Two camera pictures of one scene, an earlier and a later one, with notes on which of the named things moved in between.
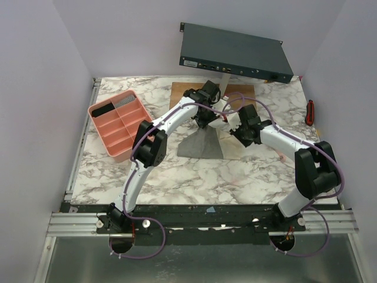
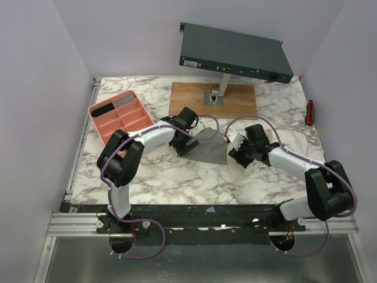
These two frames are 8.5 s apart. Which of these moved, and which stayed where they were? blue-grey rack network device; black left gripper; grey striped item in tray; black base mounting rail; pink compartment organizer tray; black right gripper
Moved: black right gripper; black left gripper
Stayed: grey striped item in tray; black base mounting rail; pink compartment organizer tray; blue-grey rack network device
